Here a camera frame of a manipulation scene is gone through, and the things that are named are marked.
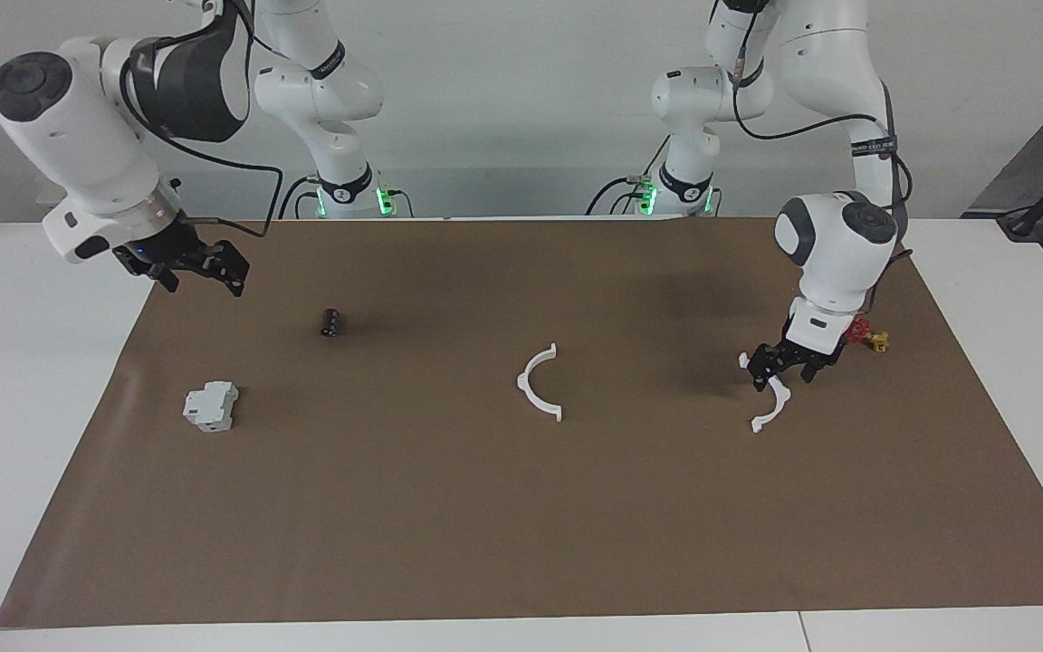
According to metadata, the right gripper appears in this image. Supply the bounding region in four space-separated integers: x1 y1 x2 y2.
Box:
113 217 250 298

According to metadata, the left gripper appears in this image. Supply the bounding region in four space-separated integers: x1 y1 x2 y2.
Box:
750 338 842 393

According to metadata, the red yellow valve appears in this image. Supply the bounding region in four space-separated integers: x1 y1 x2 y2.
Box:
845 316 891 354

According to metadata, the white grey circuit breaker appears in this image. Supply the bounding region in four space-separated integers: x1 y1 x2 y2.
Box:
182 380 240 434

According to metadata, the white half-ring pipe clamp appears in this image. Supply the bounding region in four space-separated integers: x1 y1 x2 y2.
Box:
739 351 794 434
516 342 564 423

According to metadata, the black cable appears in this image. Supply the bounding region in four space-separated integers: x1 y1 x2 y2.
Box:
278 176 321 220
586 136 673 216
120 0 285 238
732 36 914 273

